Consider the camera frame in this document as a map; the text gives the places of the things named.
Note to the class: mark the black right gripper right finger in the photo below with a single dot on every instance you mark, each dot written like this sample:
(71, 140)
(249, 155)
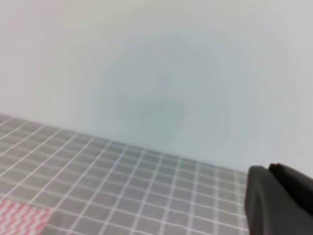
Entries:
(298, 185)

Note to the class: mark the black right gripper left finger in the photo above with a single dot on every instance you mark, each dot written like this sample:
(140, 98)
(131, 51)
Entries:
(270, 210)

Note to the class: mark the pink white wavy towel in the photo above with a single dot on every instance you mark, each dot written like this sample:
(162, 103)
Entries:
(20, 219)

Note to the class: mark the grey grid tablecloth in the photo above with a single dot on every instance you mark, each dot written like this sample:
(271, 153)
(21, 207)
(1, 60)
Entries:
(95, 186)

